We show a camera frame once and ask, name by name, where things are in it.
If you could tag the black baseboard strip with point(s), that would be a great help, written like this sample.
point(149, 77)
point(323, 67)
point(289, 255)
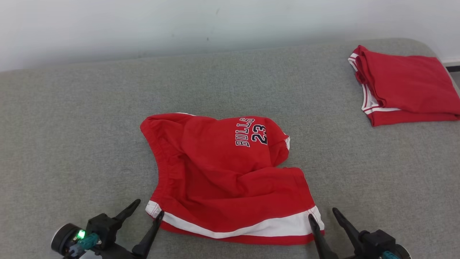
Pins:
point(453, 68)

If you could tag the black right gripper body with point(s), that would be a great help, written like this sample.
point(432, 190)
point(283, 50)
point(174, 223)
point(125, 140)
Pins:
point(363, 255)

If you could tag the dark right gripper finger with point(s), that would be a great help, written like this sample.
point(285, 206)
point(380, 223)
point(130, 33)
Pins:
point(348, 228)
point(321, 241)

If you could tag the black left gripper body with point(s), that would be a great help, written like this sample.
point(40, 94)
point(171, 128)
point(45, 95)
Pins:
point(115, 253)

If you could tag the red white basketball jersey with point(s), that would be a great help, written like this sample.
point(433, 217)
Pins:
point(406, 86)

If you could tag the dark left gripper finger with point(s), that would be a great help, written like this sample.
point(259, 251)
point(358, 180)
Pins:
point(127, 210)
point(147, 239)

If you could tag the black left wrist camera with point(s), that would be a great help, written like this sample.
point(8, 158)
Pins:
point(102, 226)

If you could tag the red white basketball shorts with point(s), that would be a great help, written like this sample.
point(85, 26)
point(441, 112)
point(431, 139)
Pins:
point(215, 180)

